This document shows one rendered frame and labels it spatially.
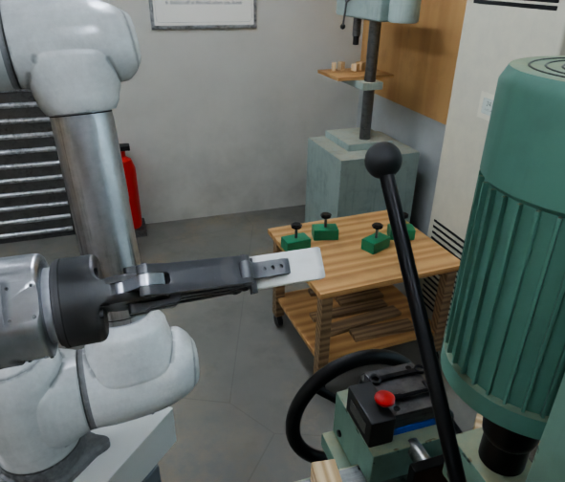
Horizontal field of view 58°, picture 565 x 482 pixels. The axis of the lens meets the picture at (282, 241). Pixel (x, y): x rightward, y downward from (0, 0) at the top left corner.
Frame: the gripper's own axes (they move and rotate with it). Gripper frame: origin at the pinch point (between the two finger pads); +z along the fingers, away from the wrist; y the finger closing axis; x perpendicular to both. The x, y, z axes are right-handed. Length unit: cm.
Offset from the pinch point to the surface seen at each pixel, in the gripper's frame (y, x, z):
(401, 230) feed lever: 5.3, 1.1, 9.7
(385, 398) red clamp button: -25.1, -17.7, 18.2
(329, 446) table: -40.0, -25.5, 13.0
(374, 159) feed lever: 5.6, 7.9, 8.6
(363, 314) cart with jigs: -171, -4, 81
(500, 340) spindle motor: 6.9, -10.0, 15.8
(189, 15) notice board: -223, 186, 35
